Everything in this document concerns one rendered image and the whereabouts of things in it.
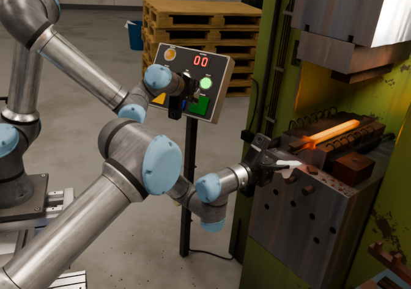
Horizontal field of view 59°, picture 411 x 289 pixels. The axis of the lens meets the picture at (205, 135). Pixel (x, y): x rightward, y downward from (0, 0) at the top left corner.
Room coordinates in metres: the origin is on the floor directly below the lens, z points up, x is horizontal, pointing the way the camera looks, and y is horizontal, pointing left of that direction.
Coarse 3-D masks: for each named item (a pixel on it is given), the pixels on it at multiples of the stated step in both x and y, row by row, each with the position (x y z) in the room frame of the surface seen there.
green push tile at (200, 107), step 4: (200, 96) 1.40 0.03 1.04; (200, 100) 1.39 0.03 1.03; (204, 100) 1.38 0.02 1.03; (208, 100) 1.38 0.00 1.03; (192, 104) 1.39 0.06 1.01; (196, 104) 1.38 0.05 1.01; (200, 104) 1.38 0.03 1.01; (204, 104) 1.37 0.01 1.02; (208, 104) 1.37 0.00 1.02; (192, 108) 1.38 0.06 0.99; (196, 108) 1.37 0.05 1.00; (200, 108) 1.37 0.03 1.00; (204, 108) 1.36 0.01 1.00; (192, 112) 1.37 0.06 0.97; (196, 112) 1.36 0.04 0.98; (200, 112) 1.36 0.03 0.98; (204, 112) 1.35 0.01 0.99
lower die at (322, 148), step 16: (352, 112) 1.48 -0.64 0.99; (304, 128) 1.30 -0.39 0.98; (320, 128) 1.29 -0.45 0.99; (352, 128) 1.29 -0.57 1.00; (368, 128) 1.32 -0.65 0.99; (384, 128) 1.37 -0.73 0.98; (288, 144) 1.22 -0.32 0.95; (320, 144) 1.15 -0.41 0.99; (336, 144) 1.16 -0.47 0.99; (352, 144) 1.21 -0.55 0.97; (304, 160) 1.15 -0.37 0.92; (320, 160) 1.11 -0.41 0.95
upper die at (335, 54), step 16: (304, 32) 1.24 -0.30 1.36; (304, 48) 1.23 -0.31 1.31; (320, 48) 1.18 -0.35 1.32; (336, 48) 1.14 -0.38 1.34; (352, 48) 1.10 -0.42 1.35; (368, 48) 1.15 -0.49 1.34; (384, 48) 1.22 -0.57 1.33; (400, 48) 1.30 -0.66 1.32; (320, 64) 1.17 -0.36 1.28; (336, 64) 1.13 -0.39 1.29; (352, 64) 1.11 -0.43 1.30; (368, 64) 1.17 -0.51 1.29; (384, 64) 1.25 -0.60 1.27
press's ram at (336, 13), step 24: (312, 0) 1.23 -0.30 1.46; (336, 0) 1.17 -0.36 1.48; (360, 0) 1.11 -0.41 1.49; (384, 0) 1.06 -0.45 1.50; (408, 0) 1.15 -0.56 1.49; (312, 24) 1.22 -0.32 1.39; (336, 24) 1.15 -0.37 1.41; (360, 24) 1.10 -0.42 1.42; (384, 24) 1.08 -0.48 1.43; (408, 24) 1.19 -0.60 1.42
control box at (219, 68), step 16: (160, 48) 1.58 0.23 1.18; (176, 48) 1.55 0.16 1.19; (160, 64) 1.54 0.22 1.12; (176, 64) 1.51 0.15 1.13; (192, 64) 1.49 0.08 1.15; (208, 64) 1.47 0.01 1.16; (224, 64) 1.45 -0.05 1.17; (192, 80) 1.45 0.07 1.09; (224, 80) 1.43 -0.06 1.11; (208, 96) 1.39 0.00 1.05; (224, 96) 1.44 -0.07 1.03; (208, 112) 1.35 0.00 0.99
